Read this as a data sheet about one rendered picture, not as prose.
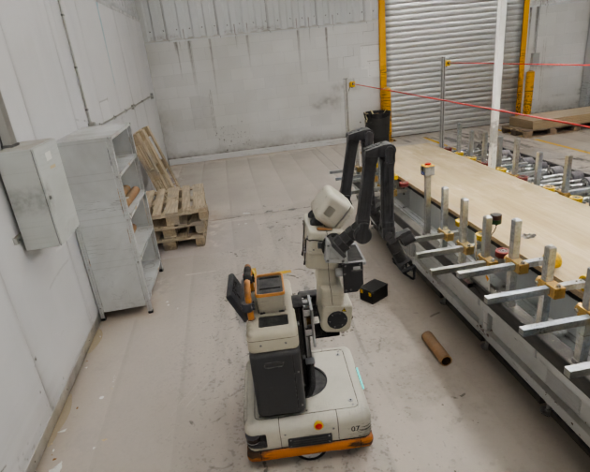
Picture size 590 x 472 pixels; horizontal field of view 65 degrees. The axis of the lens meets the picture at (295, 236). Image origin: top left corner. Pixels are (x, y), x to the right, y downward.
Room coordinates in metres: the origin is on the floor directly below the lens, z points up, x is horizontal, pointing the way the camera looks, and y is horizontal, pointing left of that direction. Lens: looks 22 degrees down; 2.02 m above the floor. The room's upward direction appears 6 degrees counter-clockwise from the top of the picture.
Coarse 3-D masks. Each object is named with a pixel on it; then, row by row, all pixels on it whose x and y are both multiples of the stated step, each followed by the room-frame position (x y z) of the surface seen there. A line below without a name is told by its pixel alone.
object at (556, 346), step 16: (400, 224) 3.45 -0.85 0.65; (416, 224) 3.28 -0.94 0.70; (432, 240) 2.96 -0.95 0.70; (448, 256) 2.68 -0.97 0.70; (480, 288) 2.24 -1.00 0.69; (496, 288) 2.21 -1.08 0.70; (496, 304) 2.08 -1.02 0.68; (512, 304) 2.02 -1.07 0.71; (512, 320) 1.94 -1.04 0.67; (528, 320) 1.88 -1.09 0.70; (528, 336) 1.81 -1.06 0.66; (544, 336) 1.75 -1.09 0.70; (544, 352) 1.70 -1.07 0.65; (560, 352) 1.63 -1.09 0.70; (560, 368) 1.59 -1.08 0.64; (576, 384) 1.50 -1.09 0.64
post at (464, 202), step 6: (462, 198) 2.55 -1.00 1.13; (462, 204) 2.53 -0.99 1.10; (468, 204) 2.52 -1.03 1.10; (462, 210) 2.53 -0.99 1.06; (462, 216) 2.53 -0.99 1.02; (462, 222) 2.52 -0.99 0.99; (462, 228) 2.52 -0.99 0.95; (462, 234) 2.52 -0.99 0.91; (462, 240) 2.52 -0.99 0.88; (462, 252) 2.52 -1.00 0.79; (462, 258) 2.52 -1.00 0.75
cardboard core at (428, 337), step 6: (426, 336) 2.72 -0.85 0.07; (432, 336) 2.70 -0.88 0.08; (426, 342) 2.69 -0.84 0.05; (432, 342) 2.64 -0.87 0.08; (438, 342) 2.64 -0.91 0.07; (432, 348) 2.60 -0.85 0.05; (438, 348) 2.56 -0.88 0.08; (444, 348) 2.57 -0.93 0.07; (438, 354) 2.52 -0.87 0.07; (444, 354) 2.49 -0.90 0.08; (438, 360) 2.49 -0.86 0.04; (444, 360) 2.52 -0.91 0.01; (450, 360) 2.48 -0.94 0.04
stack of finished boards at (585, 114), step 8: (544, 112) 9.74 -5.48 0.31; (552, 112) 9.65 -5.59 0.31; (560, 112) 9.55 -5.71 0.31; (568, 112) 9.46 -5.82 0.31; (576, 112) 9.37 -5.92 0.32; (584, 112) 9.27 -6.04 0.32; (512, 120) 9.58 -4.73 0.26; (520, 120) 9.34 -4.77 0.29; (528, 120) 9.09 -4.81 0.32; (536, 120) 9.01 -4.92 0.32; (544, 120) 9.00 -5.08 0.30; (560, 120) 9.04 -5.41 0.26; (568, 120) 9.07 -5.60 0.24; (576, 120) 9.09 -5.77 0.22; (584, 120) 9.12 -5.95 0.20; (528, 128) 9.09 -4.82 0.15; (536, 128) 8.96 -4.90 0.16
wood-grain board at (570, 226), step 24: (432, 144) 5.12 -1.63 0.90; (408, 168) 4.21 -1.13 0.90; (456, 168) 4.04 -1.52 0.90; (480, 168) 3.96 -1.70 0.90; (432, 192) 3.41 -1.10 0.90; (456, 192) 3.35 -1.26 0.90; (480, 192) 3.29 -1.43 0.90; (504, 192) 3.24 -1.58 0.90; (528, 192) 3.18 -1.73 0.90; (552, 192) 3.13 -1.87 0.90; (456, 216) 2.91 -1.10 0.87; (480, 216) 2.80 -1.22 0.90; (504, 216) 2.76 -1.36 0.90; (528, 216) 2.72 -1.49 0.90; (552, 216) 2.68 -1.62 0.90; (576, 216) 2.64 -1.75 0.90; (504, 240) 2.40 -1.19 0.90; (528, 240) 2.37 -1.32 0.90; (552, 240) 2.34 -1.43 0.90; (576, 240) 2.31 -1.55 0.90; (576, 264) 2.03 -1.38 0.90
